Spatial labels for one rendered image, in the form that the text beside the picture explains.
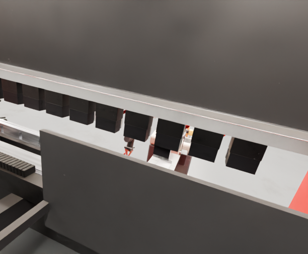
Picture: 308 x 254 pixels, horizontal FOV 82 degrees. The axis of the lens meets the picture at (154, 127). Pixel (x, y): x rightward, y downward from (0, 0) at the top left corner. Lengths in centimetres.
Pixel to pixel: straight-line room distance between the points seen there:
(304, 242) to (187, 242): 29
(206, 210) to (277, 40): 57
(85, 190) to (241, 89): 66
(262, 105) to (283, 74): 11
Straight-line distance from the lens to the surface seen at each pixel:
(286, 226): 58
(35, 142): 162
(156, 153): 108
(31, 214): 83
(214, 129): 94
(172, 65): 74
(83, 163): 63
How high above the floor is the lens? 161
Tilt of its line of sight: 19 degrees down
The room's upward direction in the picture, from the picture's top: 10 degrees clockwise
